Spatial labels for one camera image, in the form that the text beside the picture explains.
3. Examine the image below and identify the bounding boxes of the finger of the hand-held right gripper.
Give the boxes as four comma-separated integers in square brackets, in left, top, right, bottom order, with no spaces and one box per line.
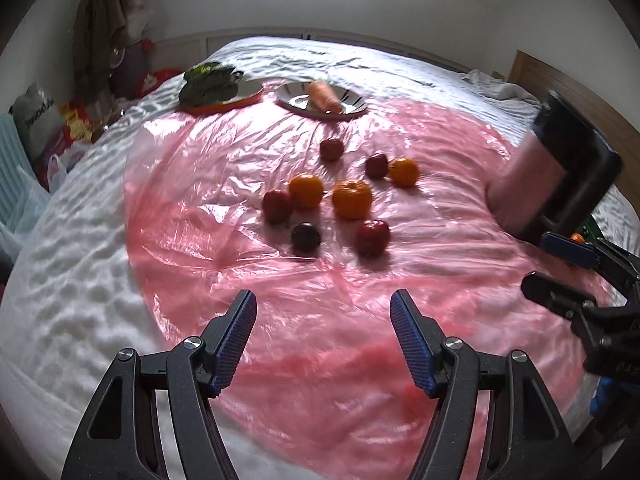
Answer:
[520,271,640,361]
[539,231,640,288]

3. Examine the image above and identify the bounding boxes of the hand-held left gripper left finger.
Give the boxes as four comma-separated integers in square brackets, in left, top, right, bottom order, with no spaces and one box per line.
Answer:
[60,289,258,480]

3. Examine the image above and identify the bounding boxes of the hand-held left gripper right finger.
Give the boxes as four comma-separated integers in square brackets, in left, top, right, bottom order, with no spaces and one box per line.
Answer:
[389,289,573,480]

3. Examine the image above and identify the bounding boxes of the orange mandarin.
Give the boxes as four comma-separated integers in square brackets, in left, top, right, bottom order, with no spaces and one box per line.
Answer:
[388,157,420,188]
[288,173,325,210]
[332,179,374,221]

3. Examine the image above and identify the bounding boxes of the small green packet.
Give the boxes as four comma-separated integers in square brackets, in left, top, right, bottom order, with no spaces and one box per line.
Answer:
[570,214,607,243]

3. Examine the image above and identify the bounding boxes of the pink cylindrical tumbler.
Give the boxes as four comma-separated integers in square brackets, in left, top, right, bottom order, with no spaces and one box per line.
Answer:
[486,130,568,242]

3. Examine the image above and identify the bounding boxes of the black rectangular device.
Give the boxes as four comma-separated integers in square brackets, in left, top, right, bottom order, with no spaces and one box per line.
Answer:
[532,89,624,237]

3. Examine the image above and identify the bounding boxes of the pink plastic sheet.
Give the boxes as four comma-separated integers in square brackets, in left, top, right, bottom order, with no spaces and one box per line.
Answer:
[122,79,603,480]

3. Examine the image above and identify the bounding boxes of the dark purple plum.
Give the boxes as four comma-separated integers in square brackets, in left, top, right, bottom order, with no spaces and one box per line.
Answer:
[291,222,322,255]

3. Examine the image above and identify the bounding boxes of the wooden headboard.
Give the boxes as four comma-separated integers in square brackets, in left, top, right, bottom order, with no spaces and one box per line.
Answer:
[509,50,640,196]

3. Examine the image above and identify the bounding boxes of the crumpled white cloth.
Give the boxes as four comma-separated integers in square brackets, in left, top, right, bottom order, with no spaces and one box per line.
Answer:
[462,69,543,102]

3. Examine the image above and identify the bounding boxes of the white bed blanket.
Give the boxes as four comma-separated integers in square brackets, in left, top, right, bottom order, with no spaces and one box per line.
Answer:
[0,35,640,480]

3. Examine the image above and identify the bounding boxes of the white plastic bag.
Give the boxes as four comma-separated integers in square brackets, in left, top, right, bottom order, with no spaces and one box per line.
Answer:
[46,142,91,188]

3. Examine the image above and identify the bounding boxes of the orange rimmed plate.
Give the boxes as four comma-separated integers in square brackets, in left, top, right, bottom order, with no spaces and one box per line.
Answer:
[180,78,264,115]

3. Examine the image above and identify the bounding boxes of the black striped white plate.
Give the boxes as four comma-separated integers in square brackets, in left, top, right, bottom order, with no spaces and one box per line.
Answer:
[275,81,368,120]

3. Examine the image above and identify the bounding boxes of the green leafy vegetable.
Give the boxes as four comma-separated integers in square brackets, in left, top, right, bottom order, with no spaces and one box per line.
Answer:
[179,61,240,107]

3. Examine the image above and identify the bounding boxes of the carrot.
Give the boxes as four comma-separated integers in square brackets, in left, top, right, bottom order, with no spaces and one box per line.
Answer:
[307,80,343,114]

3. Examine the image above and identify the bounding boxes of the yellow red snack packets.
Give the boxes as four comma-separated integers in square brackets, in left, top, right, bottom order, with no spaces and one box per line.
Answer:
[59,101,98,143]

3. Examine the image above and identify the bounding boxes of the red bag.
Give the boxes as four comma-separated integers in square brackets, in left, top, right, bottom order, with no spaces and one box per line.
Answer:
[137,67,183,97]

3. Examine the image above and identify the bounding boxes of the light blue plastic item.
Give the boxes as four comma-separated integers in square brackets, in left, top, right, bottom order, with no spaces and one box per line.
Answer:
[0,112,51,261]

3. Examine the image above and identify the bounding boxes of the white printed bag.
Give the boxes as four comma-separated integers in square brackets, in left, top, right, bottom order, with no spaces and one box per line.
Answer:
[11,84,63,158]

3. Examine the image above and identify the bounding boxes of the hanging brown coat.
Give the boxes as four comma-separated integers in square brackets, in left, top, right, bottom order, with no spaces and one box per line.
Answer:
[72,0,128,98]

